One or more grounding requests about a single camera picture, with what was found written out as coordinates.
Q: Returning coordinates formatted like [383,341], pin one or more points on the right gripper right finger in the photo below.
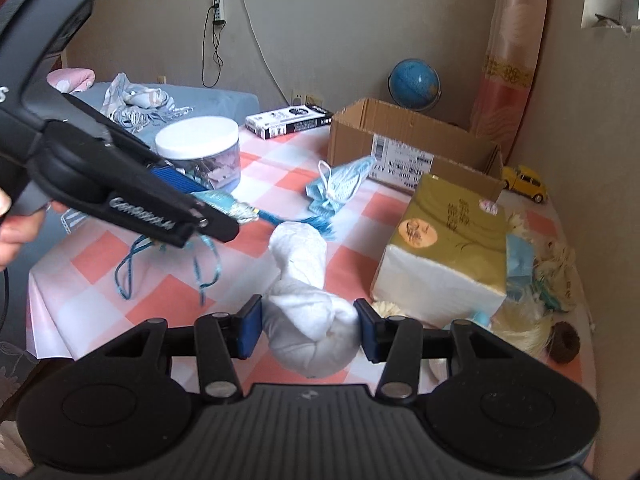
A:
[397,343]

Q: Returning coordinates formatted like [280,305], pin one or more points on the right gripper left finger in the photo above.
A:
[220,338]

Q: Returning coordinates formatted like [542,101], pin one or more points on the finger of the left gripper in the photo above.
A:
[161,203]

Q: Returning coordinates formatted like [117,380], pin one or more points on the cream tassel bundle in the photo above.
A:
[526,324]

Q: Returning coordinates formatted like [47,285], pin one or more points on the blue face mask pack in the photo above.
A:
[520,256]

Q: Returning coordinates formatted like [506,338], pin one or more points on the blue face mask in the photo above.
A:
[336,186]

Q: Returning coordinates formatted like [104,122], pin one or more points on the brown scrunchie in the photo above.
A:
[564,343]

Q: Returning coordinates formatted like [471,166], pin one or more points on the person's left hand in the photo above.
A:
[20,230]

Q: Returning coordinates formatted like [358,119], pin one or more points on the clear jar white lid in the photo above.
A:
[206,149]

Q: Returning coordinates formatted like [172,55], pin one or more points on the striped fringed scarf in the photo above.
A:
[135,106]

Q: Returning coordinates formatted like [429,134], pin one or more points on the gold tissue pack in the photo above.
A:
[446,258]

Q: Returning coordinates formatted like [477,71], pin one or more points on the pink checkered tablecloth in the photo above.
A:
[91,287]

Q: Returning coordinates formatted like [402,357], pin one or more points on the blue sofa cover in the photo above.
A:
[205,102]

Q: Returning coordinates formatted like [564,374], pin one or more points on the black white pen box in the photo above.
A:
[288,120]

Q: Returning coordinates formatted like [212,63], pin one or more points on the cardboard box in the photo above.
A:
[406,145]

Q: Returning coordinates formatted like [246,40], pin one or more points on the yellow toy car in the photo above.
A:
[526,182]

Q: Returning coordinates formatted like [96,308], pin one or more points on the hanging power strip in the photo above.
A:
[219,18]

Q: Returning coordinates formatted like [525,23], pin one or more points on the blue globe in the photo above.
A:
[414,85]

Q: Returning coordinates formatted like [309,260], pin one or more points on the pink orange curtain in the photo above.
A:
[509,70]

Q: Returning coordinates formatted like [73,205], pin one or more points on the wall socket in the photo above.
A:
[300,97]

